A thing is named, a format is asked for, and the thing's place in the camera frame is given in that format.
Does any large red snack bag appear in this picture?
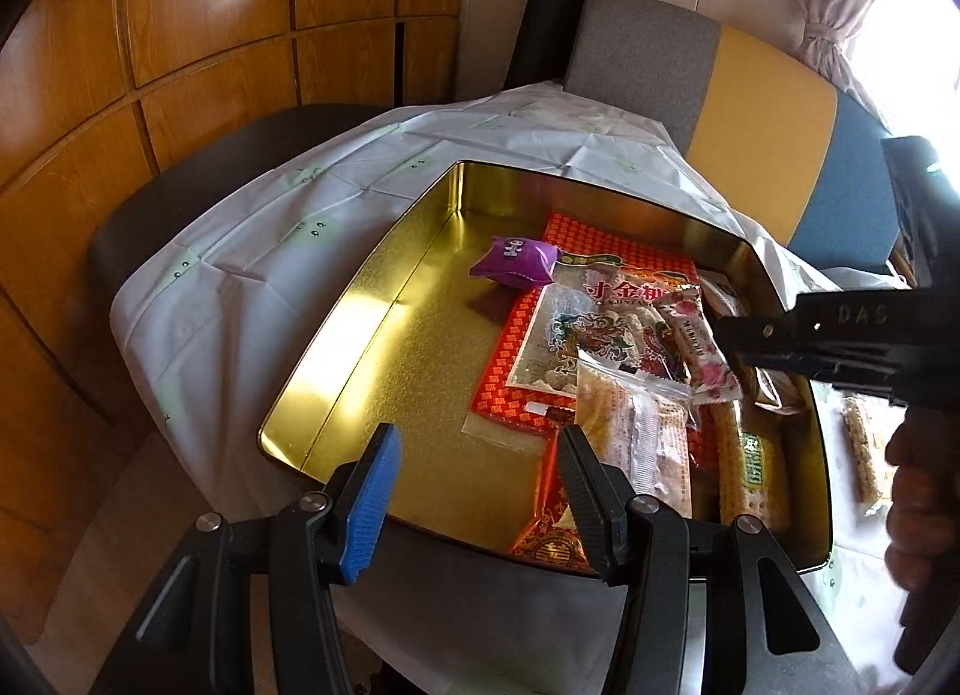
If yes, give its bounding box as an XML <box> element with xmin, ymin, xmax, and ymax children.
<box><xmin>461</xmin><ymin>212</ymin><xmax>721</xmax><ymax>456</ymax></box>

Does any pale rice bar packet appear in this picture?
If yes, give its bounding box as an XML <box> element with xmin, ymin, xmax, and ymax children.
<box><xmin>840</xmin><ymin>395</ymin><xmax>897</xmax><ymax>516</ymax></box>

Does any pale floral curtain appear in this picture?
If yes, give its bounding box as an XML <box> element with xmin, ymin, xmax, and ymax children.
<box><xmin>795</xmin><ymin>0</ymin><xmax>901</xmax><ymax>115</ymax></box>

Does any grey yellow blue chair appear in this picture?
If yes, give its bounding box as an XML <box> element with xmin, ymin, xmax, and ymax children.
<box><xmin>562</xmin><ymin>0</ymin><xmax>912</xmax><ymax>272</ymax></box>

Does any white plastic tablecloth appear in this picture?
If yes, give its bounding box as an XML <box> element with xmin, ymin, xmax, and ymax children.
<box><xmin>111</xmin><ymin>80</ymin><xmax>901</xmax><ymax>695</ymax></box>

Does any pink floral snack packet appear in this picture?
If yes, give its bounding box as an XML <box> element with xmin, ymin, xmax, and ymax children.
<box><xmin>652</xmin><ymin>282</ymin><xmax>743</xmax><ymax>407</ymax></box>

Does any person's right hand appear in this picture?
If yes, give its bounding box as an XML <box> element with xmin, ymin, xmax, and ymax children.
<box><xmin>883</xmin><ymin>414</ymin><xmax>960</xmax><ymax>595</ymax></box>

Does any black rolled mat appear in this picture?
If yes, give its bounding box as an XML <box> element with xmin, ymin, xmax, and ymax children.
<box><xmin>506</xmin><ymin>0</ymin><xmax>596</xmax><ymax>87</ymax></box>

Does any white packet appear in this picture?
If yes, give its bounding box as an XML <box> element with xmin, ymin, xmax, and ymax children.
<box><xmin>701</xmin><ymin>271</ymin><xmax>751</xmax><ymax>321</ymax></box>

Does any orange cracker packet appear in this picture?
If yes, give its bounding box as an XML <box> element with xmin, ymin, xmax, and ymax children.
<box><xmin>576</xmin><ymin>350</ymin><xmax>695</xmax><ymax>516</ymax></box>

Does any gold metal tin box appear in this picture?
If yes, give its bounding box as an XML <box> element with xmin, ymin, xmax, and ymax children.
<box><xmin>256</xmin><ymin>158</ymin><xmax>833</xmax><ymax>576</ymax></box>

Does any small red candy packet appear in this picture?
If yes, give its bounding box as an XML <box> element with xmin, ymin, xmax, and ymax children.
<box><xmin>510</xmin><ymin>470</ymin><xmax>601</xmax><ymax>572</ymax></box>

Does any purple snack packet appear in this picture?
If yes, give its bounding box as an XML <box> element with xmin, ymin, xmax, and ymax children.
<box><xmin>469</xmin><ymin>233</ymin><xmax>562</xmax><ymax>287</ymax></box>

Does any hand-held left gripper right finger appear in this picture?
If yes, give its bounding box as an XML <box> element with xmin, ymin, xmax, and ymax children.
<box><xmin>556</xmin><ymin>425</ymin><xmax>863</xmax><ymax>695</ymax></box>

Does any window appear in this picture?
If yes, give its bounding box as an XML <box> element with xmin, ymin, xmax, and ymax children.
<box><xmin>855</xmin><ymin>0</ymin><xmax>960</xmax><ymax>141</ymax></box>

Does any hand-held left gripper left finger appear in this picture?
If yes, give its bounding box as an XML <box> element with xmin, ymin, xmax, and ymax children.
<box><xmin>109</xmin><ymin>423</ymin><xmax>404</xmax><ymax>695</ymax></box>

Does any long bar packet green label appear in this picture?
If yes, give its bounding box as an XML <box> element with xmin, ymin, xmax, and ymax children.
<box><xmin>709</xmin><ymin>399</ymin><xmax>792</xmax><ymax>531</ymax></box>

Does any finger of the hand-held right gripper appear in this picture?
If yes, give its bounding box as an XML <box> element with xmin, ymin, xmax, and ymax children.
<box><xmin>712</xmin><ymin>308</ymin><xmax>807</xmax><ymax>373</ymax></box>

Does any wooden panel cabinet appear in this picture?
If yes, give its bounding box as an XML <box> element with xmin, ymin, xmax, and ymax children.
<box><xmin>0</xmin><ymin>0</ymin><xmax>470</xmax><ymax>651</ymax></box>

